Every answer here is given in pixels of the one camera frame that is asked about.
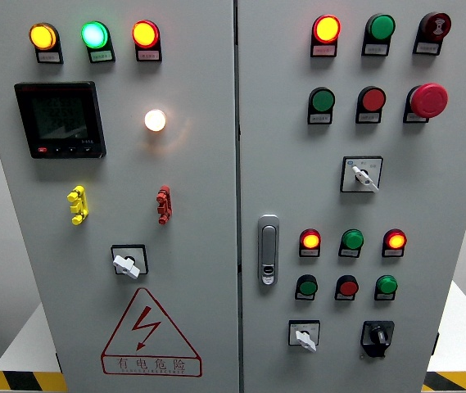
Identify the black knob turn switch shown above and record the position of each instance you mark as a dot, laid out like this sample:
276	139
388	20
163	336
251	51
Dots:
378	336

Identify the grey cabinet door with display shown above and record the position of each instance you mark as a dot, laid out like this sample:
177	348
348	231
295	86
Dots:
200	184

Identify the silver door lock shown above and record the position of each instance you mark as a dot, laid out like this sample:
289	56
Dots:
268	245

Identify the small red round lamp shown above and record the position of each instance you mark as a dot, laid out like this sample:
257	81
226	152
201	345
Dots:
395	240
310	240

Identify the small label plate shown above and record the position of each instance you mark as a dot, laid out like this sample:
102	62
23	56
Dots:
304	297
392	253
101	56
426	48
319	118
344	297
375	49
309	253
384	297
414	118
148	55
323	50
49	57
348	253
367	118

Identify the white round lamp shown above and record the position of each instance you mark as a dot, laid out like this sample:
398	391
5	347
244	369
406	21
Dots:
155	120

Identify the small green push button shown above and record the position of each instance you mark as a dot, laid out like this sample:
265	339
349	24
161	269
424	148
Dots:
308	286

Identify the small green round lamp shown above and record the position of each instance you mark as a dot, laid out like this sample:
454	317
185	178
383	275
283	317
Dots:
352	239
387	285

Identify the large green round button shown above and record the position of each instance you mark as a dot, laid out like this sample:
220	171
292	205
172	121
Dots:
381	27
322	100

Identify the small red push button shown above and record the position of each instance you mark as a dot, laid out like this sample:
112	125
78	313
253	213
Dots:
348	287

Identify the red warning triangle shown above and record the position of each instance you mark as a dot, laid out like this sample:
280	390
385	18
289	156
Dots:
146	323

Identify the large red round button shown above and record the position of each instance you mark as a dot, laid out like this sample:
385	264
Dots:
372	99

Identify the red-rimmed round lamp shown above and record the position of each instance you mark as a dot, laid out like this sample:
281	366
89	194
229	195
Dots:
326	29
145	34

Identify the black display meter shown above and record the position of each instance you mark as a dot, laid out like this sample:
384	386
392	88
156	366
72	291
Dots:
58	118

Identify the green glowing round lamp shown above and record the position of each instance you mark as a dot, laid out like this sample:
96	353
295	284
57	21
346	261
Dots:
94	34

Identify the large red stop button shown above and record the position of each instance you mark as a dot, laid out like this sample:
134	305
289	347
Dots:
429	100

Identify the black door hinge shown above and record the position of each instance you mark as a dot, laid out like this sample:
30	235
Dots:
436	344
59	362

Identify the yellow round lamp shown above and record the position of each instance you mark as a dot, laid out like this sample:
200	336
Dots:
42	36

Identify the dark red buzzer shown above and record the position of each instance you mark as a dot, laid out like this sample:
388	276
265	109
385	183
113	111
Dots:
436	25

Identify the black yellow striped tape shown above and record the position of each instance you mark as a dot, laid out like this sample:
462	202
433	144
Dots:
23	381
458	381

